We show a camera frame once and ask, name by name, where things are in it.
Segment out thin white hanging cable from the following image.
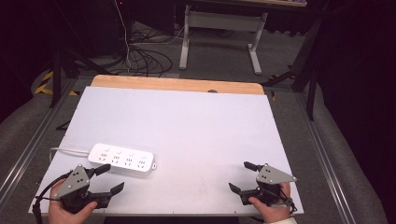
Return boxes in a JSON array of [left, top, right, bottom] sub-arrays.
[[113, 0, 133, 74]]

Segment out person's right hand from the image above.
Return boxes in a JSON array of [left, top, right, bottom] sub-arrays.
[[247, 182, 292, 224]]

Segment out black gripper wrist strap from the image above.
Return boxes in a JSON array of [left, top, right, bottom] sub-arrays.
[[271, 189, 297, 215]]

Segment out black floor cables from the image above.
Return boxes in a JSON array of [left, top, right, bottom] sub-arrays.
[[126, 29, 174, 78]]

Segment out person's left hand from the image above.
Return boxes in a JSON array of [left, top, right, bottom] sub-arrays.
[[48, 179, 98, 224]]

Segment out white power strip cable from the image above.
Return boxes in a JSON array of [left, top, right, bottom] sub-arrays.
[[49, 147, 92, 162]]

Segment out black computer tower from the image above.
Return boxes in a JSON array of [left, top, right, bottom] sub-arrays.
[[90, 0, 135, 59]]

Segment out white table cover board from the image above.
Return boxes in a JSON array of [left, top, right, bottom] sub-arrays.
[[28, 86, 304, 217]]

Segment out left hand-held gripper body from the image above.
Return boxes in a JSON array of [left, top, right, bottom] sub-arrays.
[[52, 164, 112, 215]]

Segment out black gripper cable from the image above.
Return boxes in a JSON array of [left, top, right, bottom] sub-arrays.
[[32, 172, 73, 224]]

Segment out white power strip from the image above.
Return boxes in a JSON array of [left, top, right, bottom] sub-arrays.
[[88, 143, 158, 173]]

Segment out black metal stand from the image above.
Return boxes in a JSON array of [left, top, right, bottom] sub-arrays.
[[49, 36, 110, 108], [261, 17, 323, 121]]

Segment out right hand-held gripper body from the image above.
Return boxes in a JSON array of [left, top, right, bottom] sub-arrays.
[[239, 163, 298, 206]]

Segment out white-framed desk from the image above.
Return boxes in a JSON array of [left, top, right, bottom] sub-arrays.
[[178, 0, 308, 76]]

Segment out yellow black floor tape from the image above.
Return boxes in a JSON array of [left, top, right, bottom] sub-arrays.
[[34, 70, 79, 97]]

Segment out metal floor rail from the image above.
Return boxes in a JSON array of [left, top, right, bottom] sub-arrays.
[[0, 78, 78, 195], [294, 92, 354, 224]]

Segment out white sleeve cuff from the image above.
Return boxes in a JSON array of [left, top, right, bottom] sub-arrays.
[[263, 217, 298, 224]]

